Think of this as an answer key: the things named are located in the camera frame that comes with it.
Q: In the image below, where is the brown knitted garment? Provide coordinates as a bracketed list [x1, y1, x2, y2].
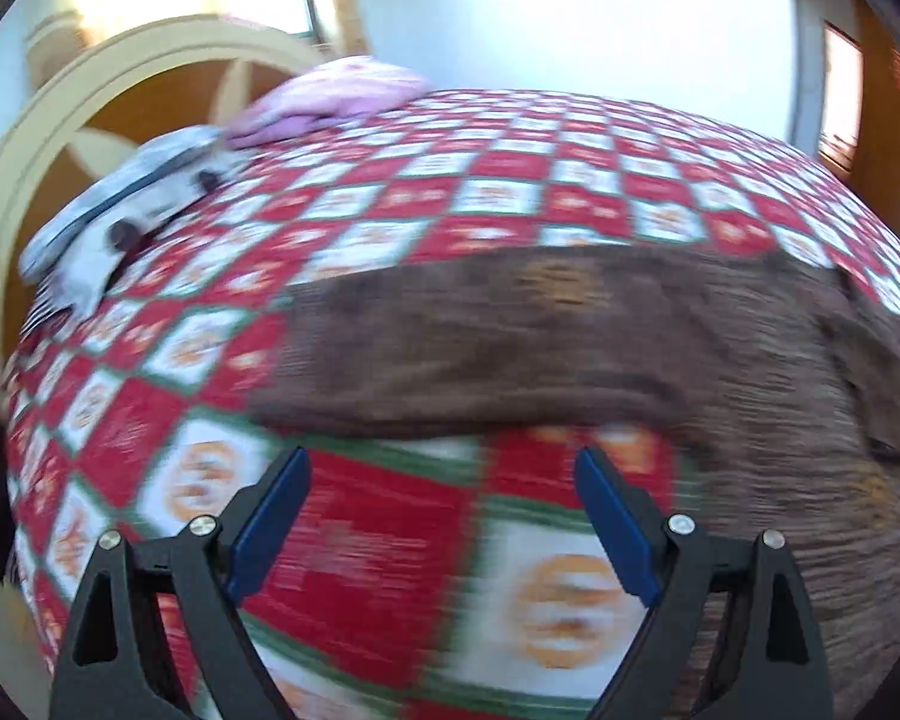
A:
[249, 244, 900, 720]

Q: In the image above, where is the cream and wood headboard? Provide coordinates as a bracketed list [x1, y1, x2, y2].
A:
[0, 13, 331, 421]

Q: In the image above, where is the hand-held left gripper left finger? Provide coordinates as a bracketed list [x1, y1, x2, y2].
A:
[48, 447, 314, 720]

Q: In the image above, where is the red checkered printed blanket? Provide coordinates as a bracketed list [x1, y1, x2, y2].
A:
[1, 88, 900, 720]

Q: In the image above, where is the wooden door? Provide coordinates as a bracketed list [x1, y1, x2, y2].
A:
[791, 0, 900, 222]

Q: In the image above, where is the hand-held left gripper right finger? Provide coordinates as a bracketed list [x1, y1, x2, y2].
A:
[574, 447, 836, 720]

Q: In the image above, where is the white pillow with dark spots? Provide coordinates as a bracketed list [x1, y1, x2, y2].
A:
[19, 126, 250, 316]

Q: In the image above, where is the pink quilt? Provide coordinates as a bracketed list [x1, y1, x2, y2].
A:
[225, 57, 432, 151]

